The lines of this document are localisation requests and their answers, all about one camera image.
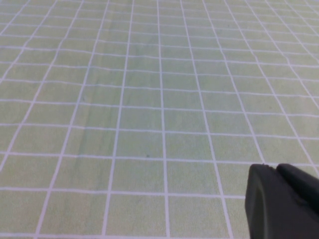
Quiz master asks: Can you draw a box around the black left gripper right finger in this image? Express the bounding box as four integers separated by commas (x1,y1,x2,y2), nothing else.
276,163,319,216

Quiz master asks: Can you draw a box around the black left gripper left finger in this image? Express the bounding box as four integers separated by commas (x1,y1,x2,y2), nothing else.
245,163,319,239

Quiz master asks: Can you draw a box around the green checked tablecloth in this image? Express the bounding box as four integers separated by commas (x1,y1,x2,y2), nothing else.
0,0,319,239

